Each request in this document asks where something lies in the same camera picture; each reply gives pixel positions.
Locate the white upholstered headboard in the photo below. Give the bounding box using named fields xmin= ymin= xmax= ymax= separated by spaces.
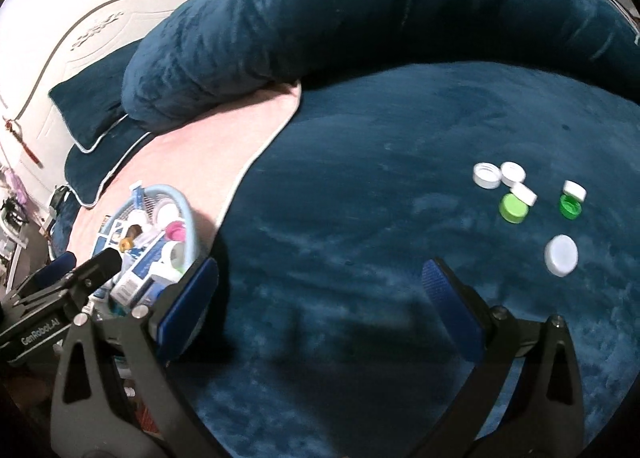
xmin=1 ymin=0 xmax=186 ymax=203

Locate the pink bottle cap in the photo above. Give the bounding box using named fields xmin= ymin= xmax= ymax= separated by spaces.
xmin=165 ymin=220 xmax=186 ymax=241

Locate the dark blue rolled bolster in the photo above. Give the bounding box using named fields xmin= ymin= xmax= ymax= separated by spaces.
xmin=122 ymin=0 xmax=639 ymax=133

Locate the dark blue plush blanket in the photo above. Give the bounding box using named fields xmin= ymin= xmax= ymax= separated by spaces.
xmin=172 ymin=63 xmax=639 ymax=457

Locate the blue white medicine box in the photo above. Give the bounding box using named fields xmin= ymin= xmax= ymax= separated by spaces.
xmin=110 ymin=235 xmax=177 ymax=309

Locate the white round cap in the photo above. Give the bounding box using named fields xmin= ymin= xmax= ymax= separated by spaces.
xmin=500 ymin=160 xmax=526 ymax=187

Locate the white cap near dark green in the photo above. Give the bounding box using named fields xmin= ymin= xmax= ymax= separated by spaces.
xmin=563 ymin=180 xmax=587 ymax=204

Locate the large white bottle cap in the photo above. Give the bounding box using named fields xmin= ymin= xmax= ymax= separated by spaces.
xmin=544 ymin=234 xmax=579 ymax=277

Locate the dark blue piped pillow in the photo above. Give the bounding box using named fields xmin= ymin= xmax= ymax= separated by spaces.
xmin=64 ymin=121 xmax=154 ymax=208
xmin=48 ymin=40 xmax=148 ymax=154

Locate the pink bed sheet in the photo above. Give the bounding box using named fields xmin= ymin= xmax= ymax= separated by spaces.
xmin=67 ymin=84 xmax=303 ymax=263

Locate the white open cap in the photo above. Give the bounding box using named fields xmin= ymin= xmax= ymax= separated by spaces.
xmin=160 ymin=241 xmax=186 ymax=270

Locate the dark green bottle cap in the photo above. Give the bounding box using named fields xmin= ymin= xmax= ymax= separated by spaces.
xmin=559 ymin=194 xmax=582 ymax=220

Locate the white cap on light green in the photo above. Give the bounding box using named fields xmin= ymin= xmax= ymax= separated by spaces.
xmin=511 ymin=182 xmax=537 ymax=207

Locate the white ridged cap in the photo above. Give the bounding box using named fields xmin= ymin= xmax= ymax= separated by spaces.
xmin=472 ymin=163 xmax=502 ymax=189

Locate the light green cap under white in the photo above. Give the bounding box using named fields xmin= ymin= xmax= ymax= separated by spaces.
xmin=499 ymin=193 xmax=529 ymax=224

